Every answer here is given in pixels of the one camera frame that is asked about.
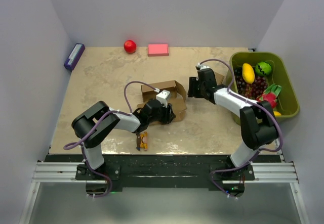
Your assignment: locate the small snack wrapper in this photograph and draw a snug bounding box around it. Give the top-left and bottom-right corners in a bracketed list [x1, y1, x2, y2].
[136, 131, 148, 151]

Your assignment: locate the large brown cardboard box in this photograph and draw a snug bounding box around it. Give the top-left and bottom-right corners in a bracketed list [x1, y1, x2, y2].
[137, 80, 187, 122]

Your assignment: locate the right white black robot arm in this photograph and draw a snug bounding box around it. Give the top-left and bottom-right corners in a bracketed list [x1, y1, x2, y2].
[188, 66, 282, 180]

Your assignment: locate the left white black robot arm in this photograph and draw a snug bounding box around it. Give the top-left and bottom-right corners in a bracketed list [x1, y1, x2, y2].
[71, 99, 176, 180]

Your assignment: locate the small folded cardboard box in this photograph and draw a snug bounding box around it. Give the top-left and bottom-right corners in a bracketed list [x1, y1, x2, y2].
[214, 72, 225, 85]

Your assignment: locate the pink rectangular box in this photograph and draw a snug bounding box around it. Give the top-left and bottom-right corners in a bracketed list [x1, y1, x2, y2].
[147, 44, 169, 57]

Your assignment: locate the purple blue box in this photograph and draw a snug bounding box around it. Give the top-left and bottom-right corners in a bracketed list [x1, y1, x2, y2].
[64, 43, 85, 71]

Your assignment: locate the yellow mango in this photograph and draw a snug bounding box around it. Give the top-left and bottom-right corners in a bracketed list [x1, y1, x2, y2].
[242, 63, 255, 84]

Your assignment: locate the purple grapes bunch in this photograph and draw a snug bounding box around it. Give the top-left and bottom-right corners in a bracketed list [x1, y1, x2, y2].
[234, 67, 268, 100]

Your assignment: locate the green round fruit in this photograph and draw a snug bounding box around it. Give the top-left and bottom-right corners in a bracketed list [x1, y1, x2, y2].
[255, 61, 272, 76]

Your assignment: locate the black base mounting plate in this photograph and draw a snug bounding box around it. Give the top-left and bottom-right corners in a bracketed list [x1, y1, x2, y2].
[45, 154, 255, 199]

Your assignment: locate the red dragon fruit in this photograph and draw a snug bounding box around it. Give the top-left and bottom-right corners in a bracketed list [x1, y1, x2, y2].
[257, 84, 282, 109]

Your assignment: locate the red apple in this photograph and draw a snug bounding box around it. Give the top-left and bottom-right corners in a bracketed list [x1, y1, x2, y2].
[124, 40, 137, 54]

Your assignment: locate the orange fruit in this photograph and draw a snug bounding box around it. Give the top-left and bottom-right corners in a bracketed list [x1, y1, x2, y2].
[273, 111, 281, 116]

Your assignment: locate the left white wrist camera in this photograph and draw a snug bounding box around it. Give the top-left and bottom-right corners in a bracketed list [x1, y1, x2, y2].
[155, 90, 171, 107]

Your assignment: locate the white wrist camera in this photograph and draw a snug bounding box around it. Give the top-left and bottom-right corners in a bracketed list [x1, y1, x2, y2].
[196, 63, 210, 71]
[155, 90, 171, 107]

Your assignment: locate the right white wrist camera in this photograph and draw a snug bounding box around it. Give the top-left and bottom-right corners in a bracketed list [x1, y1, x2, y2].
[196, 63, 210, 71]

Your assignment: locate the aluminium rail frame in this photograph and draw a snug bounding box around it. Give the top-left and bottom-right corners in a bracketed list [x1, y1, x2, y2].
[31, 153, 309, 223]

